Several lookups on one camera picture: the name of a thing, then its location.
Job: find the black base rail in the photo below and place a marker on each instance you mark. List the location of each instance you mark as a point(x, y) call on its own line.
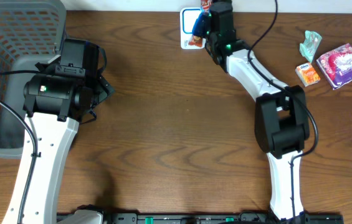
point(93, 214)

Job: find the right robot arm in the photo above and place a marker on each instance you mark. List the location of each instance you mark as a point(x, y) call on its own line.
point(281, 116)

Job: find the orange juice carton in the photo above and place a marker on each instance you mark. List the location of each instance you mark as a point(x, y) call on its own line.
point(307, 74)

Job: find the grey plastic mesh basket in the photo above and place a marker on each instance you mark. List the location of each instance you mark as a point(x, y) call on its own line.
point(30, 32)

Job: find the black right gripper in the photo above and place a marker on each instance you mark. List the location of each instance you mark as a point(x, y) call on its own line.
point(212, 14)

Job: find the orange snack bar wrapper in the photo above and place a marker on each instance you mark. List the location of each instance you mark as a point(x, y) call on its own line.
point(195, 40)

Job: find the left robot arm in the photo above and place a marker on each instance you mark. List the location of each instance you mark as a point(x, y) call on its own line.
point(58, 91)

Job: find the green tissue packet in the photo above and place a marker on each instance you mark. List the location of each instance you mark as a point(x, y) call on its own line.
point(310, 45)

